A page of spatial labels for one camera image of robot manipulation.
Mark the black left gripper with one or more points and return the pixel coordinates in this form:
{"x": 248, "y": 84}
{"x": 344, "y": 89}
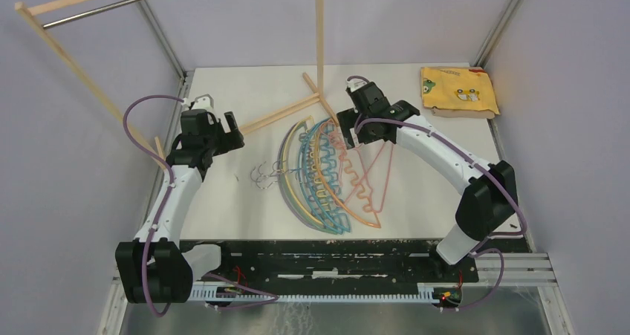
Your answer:
{"x": 229, "y": 140}

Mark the yellow printed folded cloth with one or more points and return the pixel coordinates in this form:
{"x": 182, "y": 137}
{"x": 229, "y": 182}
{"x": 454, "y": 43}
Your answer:
{"x": 454, "y": 92}

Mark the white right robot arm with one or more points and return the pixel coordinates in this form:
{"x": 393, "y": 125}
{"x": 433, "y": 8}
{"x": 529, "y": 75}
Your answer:
{"x": 487, "y": 190}

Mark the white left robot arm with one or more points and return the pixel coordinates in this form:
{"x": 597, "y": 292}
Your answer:
{"x": 152, "y": 266}

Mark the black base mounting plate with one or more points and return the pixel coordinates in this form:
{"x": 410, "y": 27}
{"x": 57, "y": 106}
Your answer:
{"x": 340, "y": 267}

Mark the orange wavy plastic hanger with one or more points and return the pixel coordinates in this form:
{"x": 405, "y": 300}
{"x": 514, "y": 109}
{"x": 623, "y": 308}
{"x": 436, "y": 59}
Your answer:
{"x": 358, "y": 202}

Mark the pink wire hanger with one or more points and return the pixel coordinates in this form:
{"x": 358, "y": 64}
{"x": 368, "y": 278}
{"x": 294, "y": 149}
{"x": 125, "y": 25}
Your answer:
{"x": 378, "y": 173}

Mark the white slotted cable duct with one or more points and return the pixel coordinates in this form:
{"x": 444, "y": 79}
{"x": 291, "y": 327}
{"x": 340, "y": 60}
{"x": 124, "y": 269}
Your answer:
{"x": 216, "y": 292}

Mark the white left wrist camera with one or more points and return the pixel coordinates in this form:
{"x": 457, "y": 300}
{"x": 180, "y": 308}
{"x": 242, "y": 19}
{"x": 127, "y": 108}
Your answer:
{"x": 204, "y": 102}

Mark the teal plastic hanger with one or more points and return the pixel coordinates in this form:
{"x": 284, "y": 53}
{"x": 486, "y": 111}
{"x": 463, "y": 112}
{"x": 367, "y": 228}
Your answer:
{"x": 309, "y": 195}

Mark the metal hanging rod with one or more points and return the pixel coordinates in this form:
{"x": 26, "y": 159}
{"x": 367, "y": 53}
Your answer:
{"x": 89, "y": 13}

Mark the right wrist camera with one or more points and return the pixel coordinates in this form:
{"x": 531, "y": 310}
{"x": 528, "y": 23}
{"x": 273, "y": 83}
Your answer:
{"x": 355, "y": 81}

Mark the yellow plastic hanger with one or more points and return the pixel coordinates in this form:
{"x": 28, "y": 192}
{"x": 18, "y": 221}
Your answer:
{"x": 287, "y": 192}

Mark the blue wavy plastic hanger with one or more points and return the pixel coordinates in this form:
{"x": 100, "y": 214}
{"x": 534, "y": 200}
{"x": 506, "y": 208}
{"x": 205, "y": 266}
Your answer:
{"x": 325, "y": 185}

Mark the wooden clothes rack frame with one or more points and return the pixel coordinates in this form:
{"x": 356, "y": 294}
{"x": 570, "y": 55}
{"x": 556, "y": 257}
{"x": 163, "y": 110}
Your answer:
{"x": 317, "y": 87}

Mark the purple plastic hanger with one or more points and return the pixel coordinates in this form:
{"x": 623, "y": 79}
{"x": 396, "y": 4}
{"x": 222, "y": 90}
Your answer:
{"x": 265, "y": 181}

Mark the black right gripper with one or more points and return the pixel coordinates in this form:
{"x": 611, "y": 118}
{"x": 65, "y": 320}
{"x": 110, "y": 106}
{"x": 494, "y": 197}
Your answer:
{"x": 348, "y": 119}

